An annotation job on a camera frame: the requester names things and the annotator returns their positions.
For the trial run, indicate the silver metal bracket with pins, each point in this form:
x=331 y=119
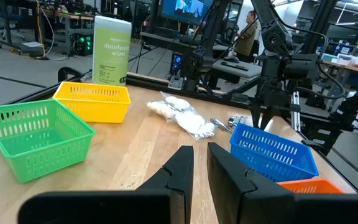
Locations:
x=296 y=112

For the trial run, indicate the orange plastic basket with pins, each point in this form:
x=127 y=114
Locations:
x=309 y=186

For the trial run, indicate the wooden top workbench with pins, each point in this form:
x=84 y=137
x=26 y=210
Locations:
x=73 y=16

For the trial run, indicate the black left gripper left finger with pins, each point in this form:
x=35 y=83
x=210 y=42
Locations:
x=154 y=205

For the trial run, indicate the blue plastic basket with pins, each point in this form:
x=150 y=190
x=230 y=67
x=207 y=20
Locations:
x=273 y=155

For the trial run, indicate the grey metal base plate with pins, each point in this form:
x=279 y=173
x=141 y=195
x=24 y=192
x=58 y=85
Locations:
x=176 y=82

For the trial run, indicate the cluttered wooden workbench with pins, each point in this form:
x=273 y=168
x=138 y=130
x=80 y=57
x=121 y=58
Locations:
x=356 y=62

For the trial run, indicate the large display screen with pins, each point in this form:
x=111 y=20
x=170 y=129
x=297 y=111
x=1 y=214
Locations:
x=185 y=9

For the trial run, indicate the black gantry beam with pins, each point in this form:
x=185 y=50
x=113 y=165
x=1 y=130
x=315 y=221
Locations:
x=320 y=18

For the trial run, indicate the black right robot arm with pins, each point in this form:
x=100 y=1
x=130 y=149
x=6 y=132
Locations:
x=270 y=28

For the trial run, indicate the grey desk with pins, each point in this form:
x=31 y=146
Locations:
x=238 y=70

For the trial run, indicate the green plastic basket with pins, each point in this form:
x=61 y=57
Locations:
x=39 y=140

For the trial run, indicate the person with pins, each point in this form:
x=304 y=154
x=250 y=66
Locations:
x=247 y=37

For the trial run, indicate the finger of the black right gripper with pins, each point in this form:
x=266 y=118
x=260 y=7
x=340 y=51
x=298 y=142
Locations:
x=266 y=117
x=256 y=115

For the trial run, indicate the black upright stand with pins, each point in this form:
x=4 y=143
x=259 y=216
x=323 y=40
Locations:
x=211 y=31

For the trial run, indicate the printed clear cotton balls bag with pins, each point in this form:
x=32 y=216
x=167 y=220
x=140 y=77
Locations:
x=169 y=107

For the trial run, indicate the green disinfecting wipes canister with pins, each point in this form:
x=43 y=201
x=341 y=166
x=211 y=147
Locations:
x=112 y=49

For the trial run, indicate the black computer with green lights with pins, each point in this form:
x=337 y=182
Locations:
x=84 y=43

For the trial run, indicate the black keyboard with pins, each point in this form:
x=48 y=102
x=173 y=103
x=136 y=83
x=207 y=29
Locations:
x=233 y=65

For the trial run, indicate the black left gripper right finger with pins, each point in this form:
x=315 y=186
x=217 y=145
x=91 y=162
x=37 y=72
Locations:
x=253 y=205

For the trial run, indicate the black desktop computer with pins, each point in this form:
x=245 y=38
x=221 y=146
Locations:
x=177 y=63

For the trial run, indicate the black desk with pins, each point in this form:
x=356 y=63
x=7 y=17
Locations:
x=172 y=40

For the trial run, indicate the yellow plastic basket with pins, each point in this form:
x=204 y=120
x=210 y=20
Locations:
x=95 y=105

